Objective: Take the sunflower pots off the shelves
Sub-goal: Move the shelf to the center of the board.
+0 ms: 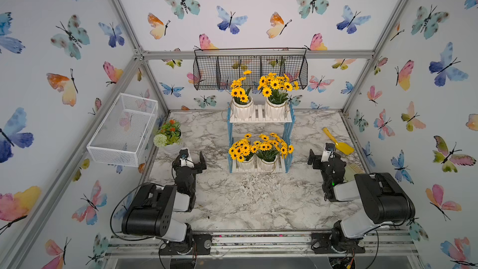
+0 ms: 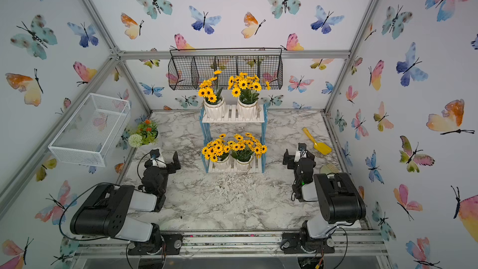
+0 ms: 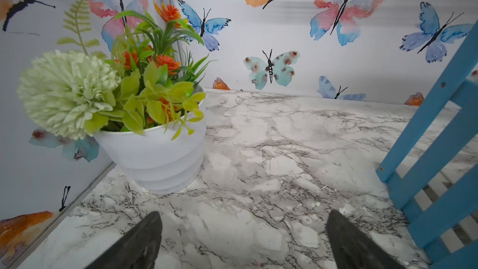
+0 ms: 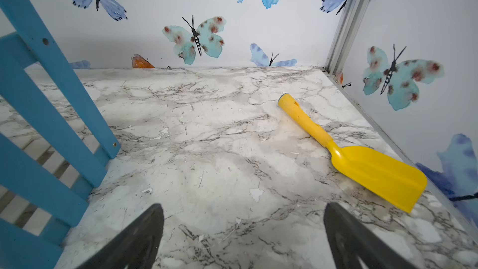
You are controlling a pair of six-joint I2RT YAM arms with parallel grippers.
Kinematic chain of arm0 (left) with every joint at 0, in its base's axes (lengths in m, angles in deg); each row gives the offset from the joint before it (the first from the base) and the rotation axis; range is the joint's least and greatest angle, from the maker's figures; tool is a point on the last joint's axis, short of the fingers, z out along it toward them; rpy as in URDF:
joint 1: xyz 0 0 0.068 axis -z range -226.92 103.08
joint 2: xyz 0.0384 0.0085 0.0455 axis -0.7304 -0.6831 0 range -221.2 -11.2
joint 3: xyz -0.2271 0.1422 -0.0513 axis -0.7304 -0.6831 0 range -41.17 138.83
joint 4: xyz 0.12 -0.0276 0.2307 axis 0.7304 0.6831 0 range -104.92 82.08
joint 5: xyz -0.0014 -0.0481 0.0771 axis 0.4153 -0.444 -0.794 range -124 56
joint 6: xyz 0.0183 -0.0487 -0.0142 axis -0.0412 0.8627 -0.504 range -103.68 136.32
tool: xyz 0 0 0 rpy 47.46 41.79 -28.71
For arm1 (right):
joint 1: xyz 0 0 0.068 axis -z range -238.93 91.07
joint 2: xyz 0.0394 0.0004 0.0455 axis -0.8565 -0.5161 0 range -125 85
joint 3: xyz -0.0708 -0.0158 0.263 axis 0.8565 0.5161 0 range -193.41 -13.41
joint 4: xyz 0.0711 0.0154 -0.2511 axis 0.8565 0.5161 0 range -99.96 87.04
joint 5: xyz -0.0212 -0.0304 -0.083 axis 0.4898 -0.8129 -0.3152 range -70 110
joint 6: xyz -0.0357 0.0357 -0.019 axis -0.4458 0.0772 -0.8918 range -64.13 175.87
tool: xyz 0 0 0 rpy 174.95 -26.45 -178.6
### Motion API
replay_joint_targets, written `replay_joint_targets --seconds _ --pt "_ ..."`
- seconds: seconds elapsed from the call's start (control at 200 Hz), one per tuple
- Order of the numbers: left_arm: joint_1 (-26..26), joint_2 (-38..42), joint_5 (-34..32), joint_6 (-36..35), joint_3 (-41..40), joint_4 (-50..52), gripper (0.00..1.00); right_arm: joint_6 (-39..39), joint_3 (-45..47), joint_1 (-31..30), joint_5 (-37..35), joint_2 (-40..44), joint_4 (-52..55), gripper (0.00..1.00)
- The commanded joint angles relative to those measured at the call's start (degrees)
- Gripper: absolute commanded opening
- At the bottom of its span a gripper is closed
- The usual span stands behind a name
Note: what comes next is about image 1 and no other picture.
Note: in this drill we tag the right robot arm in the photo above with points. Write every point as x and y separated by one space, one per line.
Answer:
384 202

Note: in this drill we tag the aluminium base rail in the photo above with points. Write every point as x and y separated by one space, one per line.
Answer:
297 243

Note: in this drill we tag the yellow plastic scoop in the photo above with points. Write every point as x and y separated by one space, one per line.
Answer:
341 146

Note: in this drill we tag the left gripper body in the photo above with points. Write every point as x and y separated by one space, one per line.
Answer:
196 169

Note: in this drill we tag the white mesh wall basket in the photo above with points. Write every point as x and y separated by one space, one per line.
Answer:
123 133

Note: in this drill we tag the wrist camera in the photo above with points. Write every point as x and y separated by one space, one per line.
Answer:
184 158
328 152

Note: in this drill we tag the orange flower white pot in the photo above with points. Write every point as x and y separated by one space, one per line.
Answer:
169 137

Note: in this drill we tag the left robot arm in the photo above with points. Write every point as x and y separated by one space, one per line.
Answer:
146 212

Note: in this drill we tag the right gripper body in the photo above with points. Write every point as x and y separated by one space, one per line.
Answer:
323 168

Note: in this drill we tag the sunflower pot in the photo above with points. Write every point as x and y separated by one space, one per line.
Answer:
243 152
276 88
269 149
242 103

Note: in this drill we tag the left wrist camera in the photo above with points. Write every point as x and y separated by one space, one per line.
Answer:
184 158

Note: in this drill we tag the black wire wall basket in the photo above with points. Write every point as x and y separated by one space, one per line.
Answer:
216 69

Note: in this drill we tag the blue white two-tier shelf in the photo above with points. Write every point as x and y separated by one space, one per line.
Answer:
282 165

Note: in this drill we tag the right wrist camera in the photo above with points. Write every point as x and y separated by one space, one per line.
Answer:
328 152

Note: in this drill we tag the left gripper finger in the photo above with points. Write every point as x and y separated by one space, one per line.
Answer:
203 164
176 164

